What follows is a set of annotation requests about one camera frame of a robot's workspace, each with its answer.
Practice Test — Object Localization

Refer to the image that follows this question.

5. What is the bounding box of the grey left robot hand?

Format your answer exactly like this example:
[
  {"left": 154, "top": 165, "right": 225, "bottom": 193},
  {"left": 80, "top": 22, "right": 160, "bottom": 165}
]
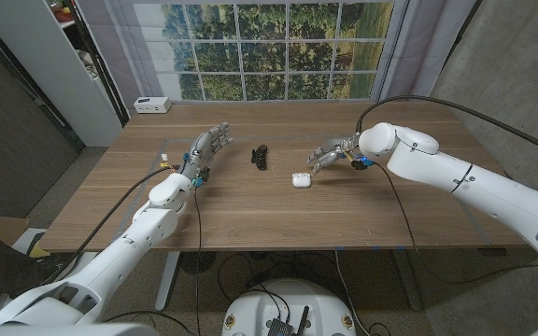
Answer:
[{"left": 178, "top": 121, "right": 235, "bottom": 188}]

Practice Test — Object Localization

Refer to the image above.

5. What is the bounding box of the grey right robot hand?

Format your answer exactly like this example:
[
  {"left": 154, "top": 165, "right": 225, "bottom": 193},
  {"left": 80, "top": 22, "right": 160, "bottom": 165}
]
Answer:
[{"left": 305, "top": 134, "right": 375, "bottom": 176}]

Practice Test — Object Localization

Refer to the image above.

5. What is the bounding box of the white airpods case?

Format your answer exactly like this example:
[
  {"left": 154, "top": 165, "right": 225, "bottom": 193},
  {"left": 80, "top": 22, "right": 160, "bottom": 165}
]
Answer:
[{"left": 290, "top": 172, "right": 313, "bottom": 189}]

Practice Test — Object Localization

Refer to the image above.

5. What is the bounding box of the black hair clip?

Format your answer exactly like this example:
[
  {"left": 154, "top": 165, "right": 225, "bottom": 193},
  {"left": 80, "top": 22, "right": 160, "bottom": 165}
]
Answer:
[{"left": 250, "top": 144, "right": 269, "bottom": 172}]

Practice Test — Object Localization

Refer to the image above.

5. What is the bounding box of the white power strip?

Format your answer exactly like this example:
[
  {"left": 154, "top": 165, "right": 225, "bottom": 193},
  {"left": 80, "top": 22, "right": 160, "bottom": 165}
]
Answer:
[{"left": 133, "top": 96, "right": 173, "bottom": 115}]

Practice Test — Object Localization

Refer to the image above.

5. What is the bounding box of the printed window backdrop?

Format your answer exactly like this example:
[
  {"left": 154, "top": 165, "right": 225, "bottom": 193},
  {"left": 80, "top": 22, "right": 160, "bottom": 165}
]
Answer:
[{"left": 76, "top": 0, "right": 478, "bottom": 112}]

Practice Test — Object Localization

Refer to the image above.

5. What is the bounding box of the white table leg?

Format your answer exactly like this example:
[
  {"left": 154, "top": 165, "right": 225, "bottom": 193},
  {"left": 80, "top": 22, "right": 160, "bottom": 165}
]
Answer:
[{"left": 154, "top": 251, "right": 181, "bottom": 311}]

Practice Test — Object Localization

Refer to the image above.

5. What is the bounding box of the grey table leg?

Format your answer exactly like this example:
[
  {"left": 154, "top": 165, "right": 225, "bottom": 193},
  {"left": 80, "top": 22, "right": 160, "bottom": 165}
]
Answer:
[{"left": 392, "top": 249, "right": 423, "bottom": 313}]

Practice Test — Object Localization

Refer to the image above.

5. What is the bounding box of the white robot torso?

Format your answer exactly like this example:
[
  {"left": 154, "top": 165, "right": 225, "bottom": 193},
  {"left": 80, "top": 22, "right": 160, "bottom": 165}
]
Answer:
[{"left": 220, "top": 278, "right": 358, "bottom": 336}]

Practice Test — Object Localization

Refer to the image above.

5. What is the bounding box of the white shelf cabinet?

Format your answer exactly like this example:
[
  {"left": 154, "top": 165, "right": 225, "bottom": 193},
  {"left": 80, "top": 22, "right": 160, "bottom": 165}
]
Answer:
[{"left": 0, "top": 0, "right": 125, "bottom": 148}]

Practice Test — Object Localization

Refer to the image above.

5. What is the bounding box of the brown cardboard box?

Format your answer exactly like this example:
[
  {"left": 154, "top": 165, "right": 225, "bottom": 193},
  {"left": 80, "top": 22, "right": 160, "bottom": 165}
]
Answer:
[{"left": 0, "top": 214, "right": 31, "bottom": 248}]

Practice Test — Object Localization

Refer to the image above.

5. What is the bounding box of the thin black left wrist cable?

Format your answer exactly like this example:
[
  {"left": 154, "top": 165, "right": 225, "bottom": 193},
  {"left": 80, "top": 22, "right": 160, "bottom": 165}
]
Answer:
[{"left": 192, "top": 184, "right": 205, "bottom": 335}]

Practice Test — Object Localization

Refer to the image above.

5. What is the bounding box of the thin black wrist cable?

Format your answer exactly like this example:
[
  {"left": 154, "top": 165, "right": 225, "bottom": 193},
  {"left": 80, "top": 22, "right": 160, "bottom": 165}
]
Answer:
[
  {"left": 192, "top": 184, "right": 205, "bottom": 335},
  {"left": 374, "top": 161, "right": 538, "bottom": 286}
]

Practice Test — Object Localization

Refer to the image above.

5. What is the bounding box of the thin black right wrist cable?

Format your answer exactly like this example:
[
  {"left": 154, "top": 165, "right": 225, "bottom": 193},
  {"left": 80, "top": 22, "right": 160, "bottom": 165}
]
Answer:
[{"left": 374, "top": 161, "right": 538, "bottom": 286}]

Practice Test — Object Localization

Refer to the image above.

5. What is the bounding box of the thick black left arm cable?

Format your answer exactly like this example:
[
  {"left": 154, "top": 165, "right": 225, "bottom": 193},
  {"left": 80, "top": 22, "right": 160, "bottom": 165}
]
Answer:
[{"left": 39, "top": 165, "right": 177, "bottom": 286}]

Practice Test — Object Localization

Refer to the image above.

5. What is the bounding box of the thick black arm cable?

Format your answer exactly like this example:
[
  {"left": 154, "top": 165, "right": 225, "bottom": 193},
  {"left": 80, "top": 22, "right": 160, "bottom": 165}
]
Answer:
[
  {"left": 39, "top": 165, "right": 177, "bottom": 286},
  {"left": 355, "top": 94, "right": 538, "bottom": 162}
]

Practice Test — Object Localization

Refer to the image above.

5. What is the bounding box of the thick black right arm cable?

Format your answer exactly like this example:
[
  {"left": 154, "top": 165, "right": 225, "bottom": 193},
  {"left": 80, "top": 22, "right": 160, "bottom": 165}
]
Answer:
[{"left": 355, "top": 94, "right": 538, "bottom": 162}]

